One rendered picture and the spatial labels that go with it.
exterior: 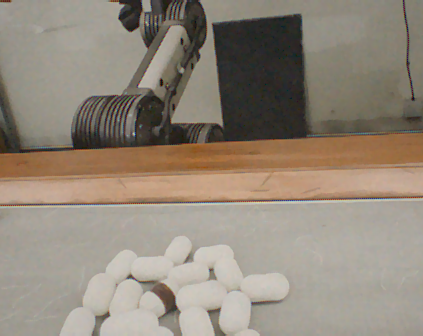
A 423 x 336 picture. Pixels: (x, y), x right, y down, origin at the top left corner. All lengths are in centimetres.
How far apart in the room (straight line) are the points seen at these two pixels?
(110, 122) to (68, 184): 21
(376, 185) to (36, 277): 32
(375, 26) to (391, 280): 203
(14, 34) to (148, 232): 248
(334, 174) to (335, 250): 10
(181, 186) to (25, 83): 245
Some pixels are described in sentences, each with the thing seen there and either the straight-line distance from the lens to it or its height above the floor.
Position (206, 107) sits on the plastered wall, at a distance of 245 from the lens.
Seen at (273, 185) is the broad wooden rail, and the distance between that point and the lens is 45.
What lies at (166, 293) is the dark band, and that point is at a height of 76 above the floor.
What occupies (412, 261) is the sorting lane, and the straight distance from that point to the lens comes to 37.
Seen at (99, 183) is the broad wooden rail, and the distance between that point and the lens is 51.
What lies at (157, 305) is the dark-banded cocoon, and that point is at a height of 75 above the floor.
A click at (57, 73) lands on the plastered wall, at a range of 274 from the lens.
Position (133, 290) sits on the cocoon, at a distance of 33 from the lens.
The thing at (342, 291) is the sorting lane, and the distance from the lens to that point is 33.
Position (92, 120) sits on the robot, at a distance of 73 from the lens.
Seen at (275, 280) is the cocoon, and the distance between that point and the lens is 31.
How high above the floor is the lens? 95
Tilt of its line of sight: 23 degrees down
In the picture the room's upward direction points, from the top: 8 degrees counter-clockwise
